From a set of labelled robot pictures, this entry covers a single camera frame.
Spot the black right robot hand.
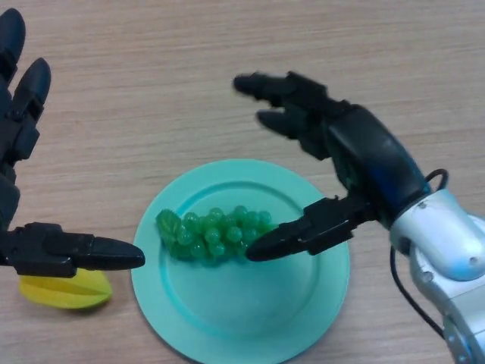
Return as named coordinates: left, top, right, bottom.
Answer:
left=231, top=70, right=433, bottom=263

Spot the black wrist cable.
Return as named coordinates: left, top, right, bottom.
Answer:
left=390, top=168, right=450, bottom=340

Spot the green round plate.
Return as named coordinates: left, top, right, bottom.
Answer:
left=131, top=158, right=350, bottom=364

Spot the yellow starfruit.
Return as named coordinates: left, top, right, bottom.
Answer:
left=18, top=268, right=114, bottom=311

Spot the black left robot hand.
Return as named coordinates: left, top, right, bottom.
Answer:
left=0, top=8, right=146, bottom=280

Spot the green grape bunch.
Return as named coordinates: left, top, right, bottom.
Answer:
left=155, top=205, right=280, bottom=268

